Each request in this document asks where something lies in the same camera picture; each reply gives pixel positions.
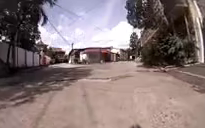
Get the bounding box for building with red roof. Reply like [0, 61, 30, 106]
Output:
[68, 46, 119, 65]

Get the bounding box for grey concrete road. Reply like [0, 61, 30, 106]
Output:
[0, 61, 205, 128]

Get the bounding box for utility pole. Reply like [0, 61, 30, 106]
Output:
[70, 41, 75, 52]

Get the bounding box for slender distant tree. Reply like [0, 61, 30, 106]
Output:
[129, 31, 140, 60]

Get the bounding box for house with brown gate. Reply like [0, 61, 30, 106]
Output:
[35, 40, 70, 66]

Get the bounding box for tall tree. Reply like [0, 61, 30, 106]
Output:
[124, 0, 164, 30]

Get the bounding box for dark green bush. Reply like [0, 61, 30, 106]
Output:
[140, 33, 198, 67]

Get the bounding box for large dark green tree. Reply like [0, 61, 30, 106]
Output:
[0, 0, 58, 66]

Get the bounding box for grey side driveway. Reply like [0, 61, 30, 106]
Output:
[163, 62, 205, 95]

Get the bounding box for tall pale building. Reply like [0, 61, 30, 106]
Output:
[139, 0, 205, 64]

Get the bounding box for overhead wires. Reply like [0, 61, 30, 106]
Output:
[39, 0, 106, 46]

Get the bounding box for white boundary wall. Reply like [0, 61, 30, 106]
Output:
[0, 38, 42, 70]

